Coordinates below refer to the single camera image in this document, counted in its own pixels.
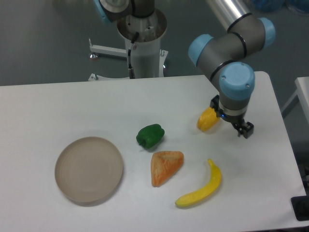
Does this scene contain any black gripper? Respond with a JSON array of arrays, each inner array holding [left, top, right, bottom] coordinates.
[[210, 95, 254, 139]]

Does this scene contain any yellow pepper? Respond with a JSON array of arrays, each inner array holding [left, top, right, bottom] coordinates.
[[197, 107, 220, 131]]

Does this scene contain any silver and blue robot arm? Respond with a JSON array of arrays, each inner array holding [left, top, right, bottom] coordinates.
[[94, 0, 276, 138]]

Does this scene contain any green pepper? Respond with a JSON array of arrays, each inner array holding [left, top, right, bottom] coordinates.
[[136, 124, 165, 149]]

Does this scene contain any white side table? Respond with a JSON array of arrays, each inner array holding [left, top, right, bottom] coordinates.
[[281, 76, 309, 121]]

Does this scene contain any yellow banana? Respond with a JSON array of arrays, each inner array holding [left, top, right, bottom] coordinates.
[[175, 159, 222, 208]]

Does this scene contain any orange triangular bread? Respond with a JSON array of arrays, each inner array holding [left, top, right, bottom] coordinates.
[[151, 151, 184, 187]]

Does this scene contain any black device at table edge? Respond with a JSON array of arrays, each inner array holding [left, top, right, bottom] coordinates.
[[291, 195, 309, 221]]

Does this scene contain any blue bag in background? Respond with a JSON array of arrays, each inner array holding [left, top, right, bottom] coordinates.
[[245, 0, 309, 16]]

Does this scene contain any beige round plate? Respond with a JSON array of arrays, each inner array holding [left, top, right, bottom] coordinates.
[[55, 137, 124, 204]]

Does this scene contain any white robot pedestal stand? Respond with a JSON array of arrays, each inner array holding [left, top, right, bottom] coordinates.
[[89, 8, 168, 79]]

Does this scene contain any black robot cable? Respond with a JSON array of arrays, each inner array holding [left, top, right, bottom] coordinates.
[[127, 31, 140, 79]]

